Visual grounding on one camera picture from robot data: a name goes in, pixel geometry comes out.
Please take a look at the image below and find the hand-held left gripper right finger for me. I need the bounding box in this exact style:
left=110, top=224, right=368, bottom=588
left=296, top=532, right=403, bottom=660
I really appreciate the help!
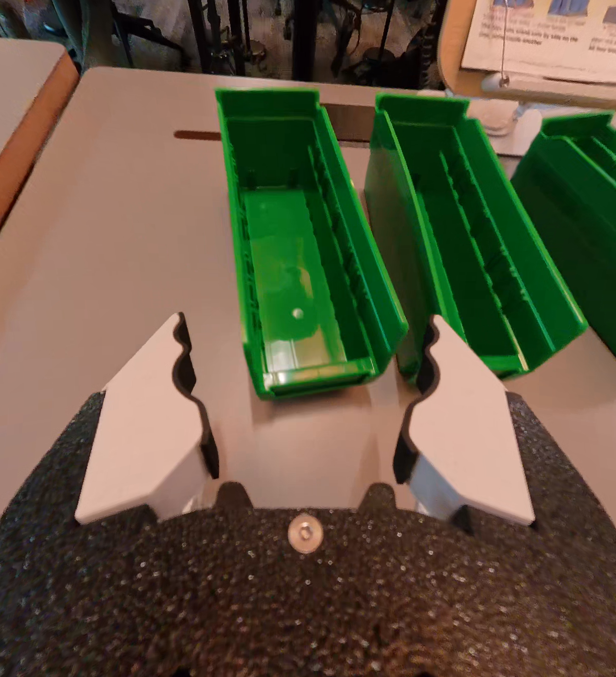
left=394, top=315, right=535, bottom=526

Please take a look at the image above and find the instruction sheet on board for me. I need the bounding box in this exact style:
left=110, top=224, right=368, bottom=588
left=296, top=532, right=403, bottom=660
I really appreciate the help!
left=437, top=0, right=616, bottom=104

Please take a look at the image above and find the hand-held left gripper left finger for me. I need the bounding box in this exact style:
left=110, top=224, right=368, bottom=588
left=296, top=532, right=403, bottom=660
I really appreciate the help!
left=74, top=312, right=220, bottom=525

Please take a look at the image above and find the green plastic bin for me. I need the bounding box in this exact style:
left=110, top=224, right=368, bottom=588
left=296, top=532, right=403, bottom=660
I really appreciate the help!
left=363, top=92, right=589, bottom=383
left=510, top=111, right=616, bottom=382
left=214, top=87, right=410, bottom=402

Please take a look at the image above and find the instruction poster sheet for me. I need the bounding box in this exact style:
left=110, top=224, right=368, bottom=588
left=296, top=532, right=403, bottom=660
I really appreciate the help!
left=461, top=0, right=616, bottom=85

